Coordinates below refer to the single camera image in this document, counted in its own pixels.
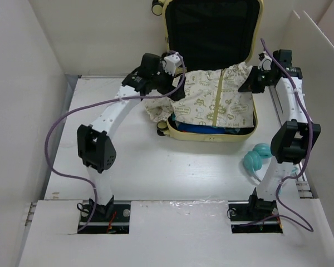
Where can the royal blue printed shirt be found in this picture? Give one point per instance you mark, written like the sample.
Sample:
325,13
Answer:
200,129

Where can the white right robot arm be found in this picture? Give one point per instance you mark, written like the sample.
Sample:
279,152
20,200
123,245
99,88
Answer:
290,146

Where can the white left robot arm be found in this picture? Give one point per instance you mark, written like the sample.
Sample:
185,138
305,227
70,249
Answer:
95,147

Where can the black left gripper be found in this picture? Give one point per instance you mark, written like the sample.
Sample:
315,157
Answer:
170,88

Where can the yellow suitcase with black lining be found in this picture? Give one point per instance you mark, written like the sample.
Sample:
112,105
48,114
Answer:
210,36

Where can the turquoise shirt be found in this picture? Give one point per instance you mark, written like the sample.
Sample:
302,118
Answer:
233,131

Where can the teal and white headphones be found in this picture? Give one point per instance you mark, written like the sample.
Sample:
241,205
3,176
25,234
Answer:
253,161

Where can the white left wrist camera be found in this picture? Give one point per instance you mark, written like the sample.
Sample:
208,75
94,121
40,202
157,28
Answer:
170,63

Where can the cream printed zip jacket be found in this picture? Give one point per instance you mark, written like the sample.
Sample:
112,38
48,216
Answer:
211,99

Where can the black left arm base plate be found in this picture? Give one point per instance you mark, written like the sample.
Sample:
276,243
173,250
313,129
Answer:
117,223

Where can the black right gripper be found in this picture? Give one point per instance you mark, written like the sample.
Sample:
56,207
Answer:
250,84

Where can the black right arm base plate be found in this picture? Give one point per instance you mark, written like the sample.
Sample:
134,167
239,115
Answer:
247,220

